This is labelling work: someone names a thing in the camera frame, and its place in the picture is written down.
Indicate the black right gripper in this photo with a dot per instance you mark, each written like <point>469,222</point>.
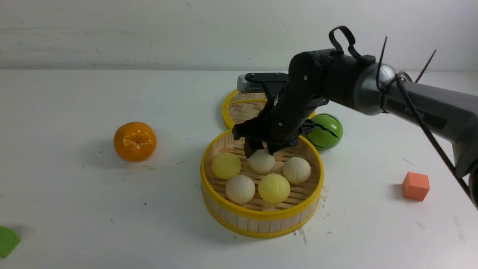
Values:
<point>279,122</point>

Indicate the beige toy bun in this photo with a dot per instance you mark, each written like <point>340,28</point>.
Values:
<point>261,161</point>
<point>296,170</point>
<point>240,189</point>

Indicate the yellow toy bun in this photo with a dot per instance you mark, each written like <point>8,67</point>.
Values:
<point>226,165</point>
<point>274,188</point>

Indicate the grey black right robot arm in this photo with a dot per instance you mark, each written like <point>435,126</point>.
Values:
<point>447,118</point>

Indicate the woven bamboo steamer lid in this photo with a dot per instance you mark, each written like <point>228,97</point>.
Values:
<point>239,107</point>

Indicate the bamboo steamer tray yellow rim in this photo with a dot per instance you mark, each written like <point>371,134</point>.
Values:
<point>256,218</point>

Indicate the green toy watermelon ball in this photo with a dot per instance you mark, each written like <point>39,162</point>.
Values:
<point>327,132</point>

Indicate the orange toy tangerine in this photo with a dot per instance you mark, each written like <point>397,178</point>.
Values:
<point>135,141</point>

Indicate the orange foam cube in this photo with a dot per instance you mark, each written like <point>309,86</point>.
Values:
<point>415,186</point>

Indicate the green foam block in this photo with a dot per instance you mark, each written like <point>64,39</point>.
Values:
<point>8,241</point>

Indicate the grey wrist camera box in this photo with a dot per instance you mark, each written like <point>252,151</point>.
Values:
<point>269,83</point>

